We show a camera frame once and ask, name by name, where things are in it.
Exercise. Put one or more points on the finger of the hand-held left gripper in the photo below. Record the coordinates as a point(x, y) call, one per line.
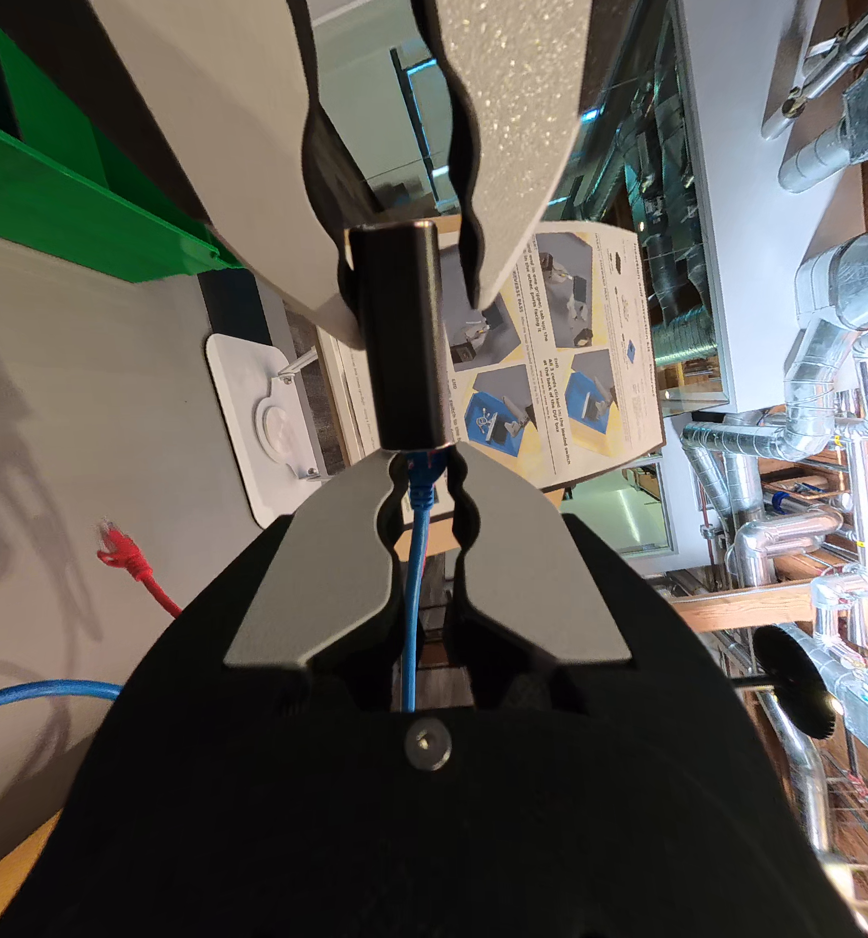
point(522, 110)
point(221, 110)

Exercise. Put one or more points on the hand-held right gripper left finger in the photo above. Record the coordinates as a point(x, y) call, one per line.
point(316, 579)

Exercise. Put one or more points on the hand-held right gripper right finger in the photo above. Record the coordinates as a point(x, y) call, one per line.
point(529, 579)

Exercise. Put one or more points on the green plastic bin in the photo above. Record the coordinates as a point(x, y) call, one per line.
point(75, 205)

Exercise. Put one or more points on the black ethernet port adapter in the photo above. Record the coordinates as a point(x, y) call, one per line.
point(404, 330)

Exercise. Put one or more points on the glass office window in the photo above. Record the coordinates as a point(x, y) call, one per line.
point(360, 58)

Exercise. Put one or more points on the white sign stand base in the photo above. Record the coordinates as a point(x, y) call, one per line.
point(236, 410)

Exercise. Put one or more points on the wooden ceiling beam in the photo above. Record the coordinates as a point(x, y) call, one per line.
point(734, 607)

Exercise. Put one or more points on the printed instruction sheet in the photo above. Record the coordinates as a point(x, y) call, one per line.
point(587, 330)

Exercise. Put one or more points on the cluster of silver ducts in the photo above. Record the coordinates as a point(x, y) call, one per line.
point(829, 293)

